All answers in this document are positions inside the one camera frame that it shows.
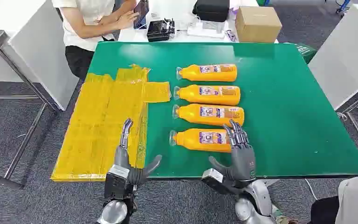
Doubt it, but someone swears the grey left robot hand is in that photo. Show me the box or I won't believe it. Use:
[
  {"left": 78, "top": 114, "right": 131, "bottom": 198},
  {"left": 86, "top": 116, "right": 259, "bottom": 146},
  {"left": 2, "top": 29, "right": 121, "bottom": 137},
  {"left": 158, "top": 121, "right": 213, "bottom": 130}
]
[{"left": 114, "top": 118, "right": 163, "bottom": 186}]

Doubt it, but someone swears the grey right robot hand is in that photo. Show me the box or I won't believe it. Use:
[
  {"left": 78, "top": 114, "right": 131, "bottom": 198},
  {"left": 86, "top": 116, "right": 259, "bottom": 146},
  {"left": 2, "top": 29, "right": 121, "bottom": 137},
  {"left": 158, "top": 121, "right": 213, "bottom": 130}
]
[{"left": 208, "top": 119, "right": 256, "bottom": 183}]

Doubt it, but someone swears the orange drink bottle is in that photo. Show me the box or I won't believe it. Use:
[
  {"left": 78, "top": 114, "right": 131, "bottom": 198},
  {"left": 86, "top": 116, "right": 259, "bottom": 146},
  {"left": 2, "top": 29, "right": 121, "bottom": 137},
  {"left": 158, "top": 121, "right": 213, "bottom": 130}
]
[
  {"left": 176, "top": 64, "right": 238, "bottom": 83},
  {"left": 173, "top": 84, "right": 241, "bottom": 106},
  {"left": 172, "top": 103, "right": 245, "bottom": 127},
  {"left": 169, "top": 128, "right": 233, "bottom": 154}
]

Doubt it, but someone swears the yellow plastic sheet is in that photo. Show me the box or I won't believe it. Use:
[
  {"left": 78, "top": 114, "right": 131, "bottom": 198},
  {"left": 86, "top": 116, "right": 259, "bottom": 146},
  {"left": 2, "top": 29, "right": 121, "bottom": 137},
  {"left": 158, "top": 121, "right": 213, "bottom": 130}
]
[{"left": 50, "top": 64, "right": 171, "bottom": 182}]

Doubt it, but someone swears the green table mat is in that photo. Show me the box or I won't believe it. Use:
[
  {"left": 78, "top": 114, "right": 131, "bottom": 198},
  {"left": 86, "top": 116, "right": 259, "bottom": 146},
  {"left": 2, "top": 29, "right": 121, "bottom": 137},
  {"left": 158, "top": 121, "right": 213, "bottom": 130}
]
[{"left": 87, "top": 42, "right": 358, "bottom": 180}]

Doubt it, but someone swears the standing person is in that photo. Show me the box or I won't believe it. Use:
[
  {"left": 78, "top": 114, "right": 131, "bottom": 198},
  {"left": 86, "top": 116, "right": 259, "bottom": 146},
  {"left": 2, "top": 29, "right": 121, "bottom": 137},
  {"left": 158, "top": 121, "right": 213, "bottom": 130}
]
[{"left": 273, "top": 174, "right": 358, "bottom": 224}]

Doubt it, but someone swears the small purple packet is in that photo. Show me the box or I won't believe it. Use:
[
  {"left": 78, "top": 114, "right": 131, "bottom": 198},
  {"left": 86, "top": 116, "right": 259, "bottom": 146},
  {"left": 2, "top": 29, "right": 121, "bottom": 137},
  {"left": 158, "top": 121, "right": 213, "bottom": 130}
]
[{"left": 225, "top": 29, "right": 238, "bottom": 42}]

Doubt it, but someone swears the black electronic device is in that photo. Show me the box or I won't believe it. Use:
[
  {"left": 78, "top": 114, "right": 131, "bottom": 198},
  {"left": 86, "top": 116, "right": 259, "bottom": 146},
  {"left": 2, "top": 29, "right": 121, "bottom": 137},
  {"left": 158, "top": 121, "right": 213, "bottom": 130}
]
[{"left": 146, "top": 18, "right": 176, "bottom": 42}]

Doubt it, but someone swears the white board panel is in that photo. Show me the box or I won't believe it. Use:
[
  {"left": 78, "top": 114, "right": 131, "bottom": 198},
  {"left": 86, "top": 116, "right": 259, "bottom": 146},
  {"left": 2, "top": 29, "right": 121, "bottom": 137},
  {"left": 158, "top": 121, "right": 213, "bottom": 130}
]
[
  {"left": 7, "top": 0, "right": 80, "bottom": 111},
  {"left": 308, "top": 3, "right": 358, "bottom": 111}
]

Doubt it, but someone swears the seated person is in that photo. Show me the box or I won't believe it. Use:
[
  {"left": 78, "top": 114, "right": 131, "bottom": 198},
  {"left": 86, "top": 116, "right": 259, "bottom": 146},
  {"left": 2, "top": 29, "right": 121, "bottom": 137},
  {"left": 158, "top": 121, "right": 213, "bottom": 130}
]
[{"left": 51, "top": 0, "right": 140, "bottom": 82}]

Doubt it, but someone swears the white power strip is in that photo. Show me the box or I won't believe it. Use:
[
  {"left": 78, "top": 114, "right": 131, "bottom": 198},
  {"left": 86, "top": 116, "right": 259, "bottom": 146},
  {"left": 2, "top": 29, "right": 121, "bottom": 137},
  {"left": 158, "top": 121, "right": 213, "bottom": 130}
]
[{"left": 187, "top": 20, "right": 227, "bottom": 40}]

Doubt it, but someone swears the brown cardboard box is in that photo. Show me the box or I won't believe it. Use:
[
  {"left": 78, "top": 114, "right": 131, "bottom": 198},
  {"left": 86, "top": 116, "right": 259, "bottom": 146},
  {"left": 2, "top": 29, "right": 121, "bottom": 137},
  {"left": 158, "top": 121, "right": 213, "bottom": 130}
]
[{"left": 235, "top": 6, "right": 283, "bottom": 43}]

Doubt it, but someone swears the dark tablet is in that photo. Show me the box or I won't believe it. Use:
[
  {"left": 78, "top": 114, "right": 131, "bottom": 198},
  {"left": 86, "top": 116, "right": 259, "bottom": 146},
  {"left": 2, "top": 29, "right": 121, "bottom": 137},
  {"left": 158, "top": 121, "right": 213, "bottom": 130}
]
[{"left": 133, "top": 0, "right": 150, "bottom": 30}]

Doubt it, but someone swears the black carry bag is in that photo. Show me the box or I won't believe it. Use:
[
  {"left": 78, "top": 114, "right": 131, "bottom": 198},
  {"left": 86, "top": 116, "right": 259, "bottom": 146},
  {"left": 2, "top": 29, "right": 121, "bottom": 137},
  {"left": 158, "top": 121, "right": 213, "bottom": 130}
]
[{"left": 192, "top": 0, "right": 230, "bottom": 23}]

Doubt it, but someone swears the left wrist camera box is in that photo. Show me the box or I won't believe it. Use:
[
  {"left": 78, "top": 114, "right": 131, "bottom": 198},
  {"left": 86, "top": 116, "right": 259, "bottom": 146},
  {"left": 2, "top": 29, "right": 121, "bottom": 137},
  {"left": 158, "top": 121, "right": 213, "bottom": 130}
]
[{"left": 104, "top": 164, "right": 134, "bottom": 200}]

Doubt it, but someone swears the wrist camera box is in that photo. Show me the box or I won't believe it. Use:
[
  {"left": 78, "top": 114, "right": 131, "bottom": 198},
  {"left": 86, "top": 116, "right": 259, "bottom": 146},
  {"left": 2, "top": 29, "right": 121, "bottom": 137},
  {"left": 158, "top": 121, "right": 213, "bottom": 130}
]
[
  {"left": 104, "top": 164, "right": 134, "bottom": 200},
  {"left": 200, "top": 168, "right": 230, "bottom": 196}
]

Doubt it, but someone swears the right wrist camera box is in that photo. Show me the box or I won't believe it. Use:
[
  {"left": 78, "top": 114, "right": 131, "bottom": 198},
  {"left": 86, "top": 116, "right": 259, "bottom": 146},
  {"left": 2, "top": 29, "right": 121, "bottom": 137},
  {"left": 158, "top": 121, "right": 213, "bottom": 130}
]
[{"left": 200, "top": 168, "right": 230, "bottom": 196}]

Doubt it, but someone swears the white floor cable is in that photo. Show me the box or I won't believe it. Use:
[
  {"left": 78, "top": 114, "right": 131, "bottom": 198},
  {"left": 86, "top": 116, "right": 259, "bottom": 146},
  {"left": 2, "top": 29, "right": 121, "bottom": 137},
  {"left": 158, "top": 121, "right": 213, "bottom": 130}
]
[{"left": 304, "top": 178, "right": 319, "bottom": 202}]

